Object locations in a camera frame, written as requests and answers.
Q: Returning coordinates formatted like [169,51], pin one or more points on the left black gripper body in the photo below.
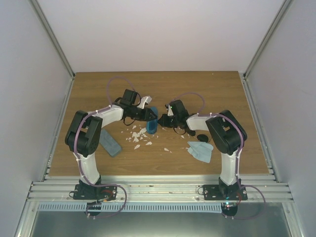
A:
[137,116]

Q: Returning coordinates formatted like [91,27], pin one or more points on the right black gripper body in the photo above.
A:
[173,123]

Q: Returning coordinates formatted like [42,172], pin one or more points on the blue translucent glasses case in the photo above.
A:
[151,126]

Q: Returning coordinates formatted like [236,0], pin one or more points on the black round sunglasses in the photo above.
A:
[200,137]

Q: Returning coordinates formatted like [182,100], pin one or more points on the light blue cloth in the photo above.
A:
[201,151]

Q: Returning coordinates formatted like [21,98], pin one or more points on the grey-blue glasses case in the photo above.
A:
[112,147]

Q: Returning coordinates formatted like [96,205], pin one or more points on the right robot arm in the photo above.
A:
[227,134]

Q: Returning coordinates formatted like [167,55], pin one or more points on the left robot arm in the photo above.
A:
[84,132]

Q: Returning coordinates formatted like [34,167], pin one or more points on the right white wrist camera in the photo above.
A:
[169,110]

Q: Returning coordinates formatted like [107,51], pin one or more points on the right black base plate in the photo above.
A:
[216,192]

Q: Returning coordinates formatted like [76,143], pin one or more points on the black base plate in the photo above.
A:
[216,192]
[83,191]

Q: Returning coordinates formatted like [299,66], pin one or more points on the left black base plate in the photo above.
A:
[83,191]

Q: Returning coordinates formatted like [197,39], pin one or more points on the aluminium rail frame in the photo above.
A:
[162,188]

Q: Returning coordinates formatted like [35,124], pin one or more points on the slotted grey cable duct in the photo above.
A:
[132,207]

